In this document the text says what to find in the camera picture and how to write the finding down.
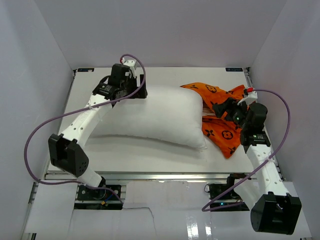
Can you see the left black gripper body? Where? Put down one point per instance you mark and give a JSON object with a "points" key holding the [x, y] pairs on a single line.
{"points": [[130, 86]]}

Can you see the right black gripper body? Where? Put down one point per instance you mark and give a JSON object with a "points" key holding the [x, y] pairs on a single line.
{"points": [[245, 125]]}

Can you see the orange patterned pillowcase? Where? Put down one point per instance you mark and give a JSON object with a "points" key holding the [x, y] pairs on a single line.
{"points": [[224, 134]]}

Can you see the white pillow insert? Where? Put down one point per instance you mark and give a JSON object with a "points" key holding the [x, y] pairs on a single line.
{"points": [[171, 114]]}

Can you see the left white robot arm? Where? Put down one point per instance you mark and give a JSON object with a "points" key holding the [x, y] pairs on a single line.
{"points": [[66, 150]]}

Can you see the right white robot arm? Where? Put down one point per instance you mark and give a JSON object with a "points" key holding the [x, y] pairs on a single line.
{"points": [[272, 208]]}

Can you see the right blue corner label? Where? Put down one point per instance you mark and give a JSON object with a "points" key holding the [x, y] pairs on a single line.
{"points": [[234, 69]]}

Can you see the blue corner label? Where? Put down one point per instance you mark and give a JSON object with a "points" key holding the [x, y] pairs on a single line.
{"points": [[234, 69], [85, 70]]}

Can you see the left blue corner label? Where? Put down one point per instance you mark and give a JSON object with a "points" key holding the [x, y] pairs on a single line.
{"points": [[85, 70]]}

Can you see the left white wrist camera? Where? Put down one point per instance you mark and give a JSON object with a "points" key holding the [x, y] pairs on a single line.
{"points": [[132, 64]]}

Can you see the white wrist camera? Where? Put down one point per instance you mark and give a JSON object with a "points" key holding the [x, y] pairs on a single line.
{"points": [[250, 96], [132, 64]]}

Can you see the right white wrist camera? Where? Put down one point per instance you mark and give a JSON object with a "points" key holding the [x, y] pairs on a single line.
{"points": [[250, 96]]}

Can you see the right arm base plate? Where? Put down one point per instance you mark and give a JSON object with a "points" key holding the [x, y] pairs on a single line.
{"points": [[225, 197]]}

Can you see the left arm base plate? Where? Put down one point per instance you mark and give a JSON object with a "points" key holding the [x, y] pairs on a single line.
{"points": [[91, 199]]}

